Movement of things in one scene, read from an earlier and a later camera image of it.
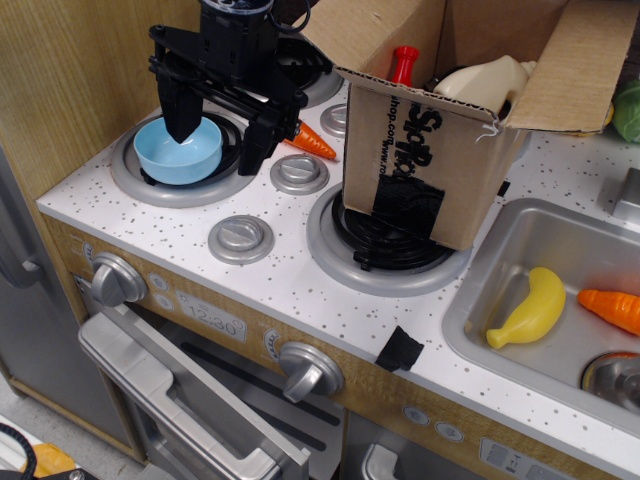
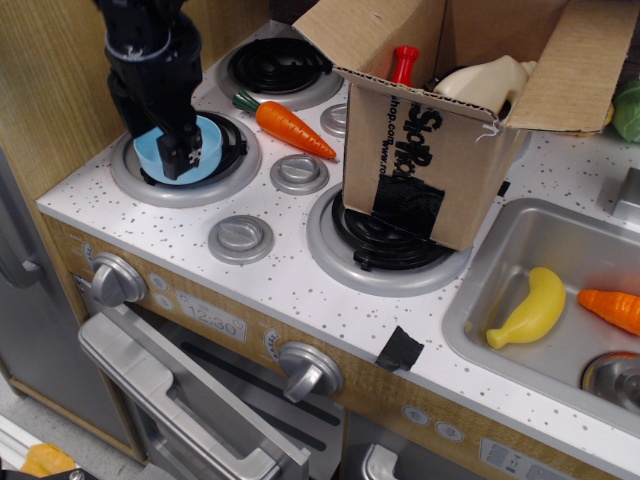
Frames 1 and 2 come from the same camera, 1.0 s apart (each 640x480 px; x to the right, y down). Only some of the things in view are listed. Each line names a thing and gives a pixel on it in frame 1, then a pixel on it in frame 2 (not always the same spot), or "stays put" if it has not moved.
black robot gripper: x=236 y=55 → x=154 y=71
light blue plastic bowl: x=162 y=159 stays put
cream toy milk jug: x=488 y=83 stays put
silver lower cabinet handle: x=380 y=463 stays put
